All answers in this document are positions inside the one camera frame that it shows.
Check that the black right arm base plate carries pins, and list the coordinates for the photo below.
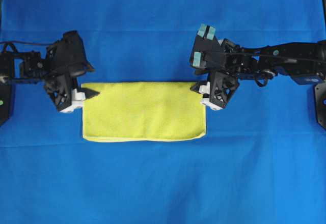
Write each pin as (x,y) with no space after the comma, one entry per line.
(319,104)

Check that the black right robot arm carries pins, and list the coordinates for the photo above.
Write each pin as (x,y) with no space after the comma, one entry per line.
(227,63)

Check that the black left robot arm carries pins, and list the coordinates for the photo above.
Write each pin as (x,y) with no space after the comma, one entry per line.
(24,67)

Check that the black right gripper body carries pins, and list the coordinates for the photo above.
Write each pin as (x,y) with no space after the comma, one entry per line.
(218,90)

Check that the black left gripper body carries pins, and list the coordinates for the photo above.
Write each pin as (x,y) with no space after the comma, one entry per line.
(64,92)

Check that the yellow-green towel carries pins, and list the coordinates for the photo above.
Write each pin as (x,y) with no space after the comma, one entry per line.
(143,111)

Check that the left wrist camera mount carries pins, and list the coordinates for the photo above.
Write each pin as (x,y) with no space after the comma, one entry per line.
(68,56)

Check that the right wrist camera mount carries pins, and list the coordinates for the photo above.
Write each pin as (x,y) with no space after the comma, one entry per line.
(208,53)

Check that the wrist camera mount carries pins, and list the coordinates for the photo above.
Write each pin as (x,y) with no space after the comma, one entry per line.
(68,56)
(208,53)

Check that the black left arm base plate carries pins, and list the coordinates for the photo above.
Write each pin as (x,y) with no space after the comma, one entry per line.
(7,102)

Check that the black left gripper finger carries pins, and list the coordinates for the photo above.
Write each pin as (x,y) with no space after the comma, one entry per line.
(196,87)
(89,93)

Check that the blue table cloth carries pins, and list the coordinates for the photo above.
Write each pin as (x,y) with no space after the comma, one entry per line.
(261,161)

